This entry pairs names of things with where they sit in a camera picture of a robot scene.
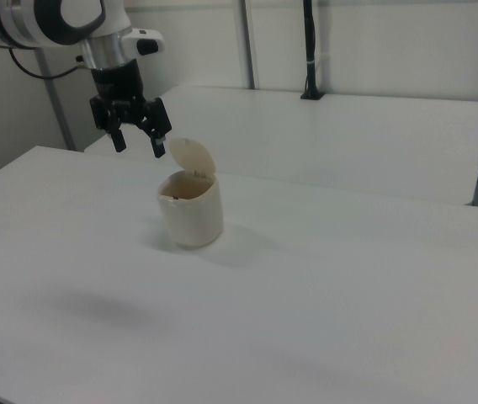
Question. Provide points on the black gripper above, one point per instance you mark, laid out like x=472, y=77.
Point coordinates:
x=117, y=84

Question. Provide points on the beige trash bin lid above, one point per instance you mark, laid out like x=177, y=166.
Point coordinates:
x=190, y=155

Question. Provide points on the beige round trash bin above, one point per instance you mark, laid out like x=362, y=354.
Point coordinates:
x=192, y=219

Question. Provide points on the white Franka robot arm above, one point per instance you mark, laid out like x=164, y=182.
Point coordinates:
x=24, y=21

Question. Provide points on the white side table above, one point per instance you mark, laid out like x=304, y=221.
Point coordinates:
x=327, y=139

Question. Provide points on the black pole with clamp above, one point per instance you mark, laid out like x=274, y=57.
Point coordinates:
x=311, y=46

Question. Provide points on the grey metal frame post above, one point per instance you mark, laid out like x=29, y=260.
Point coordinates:
x=58, y=109

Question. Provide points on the white wall panel profile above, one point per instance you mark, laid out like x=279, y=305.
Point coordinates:
x=251, y=42

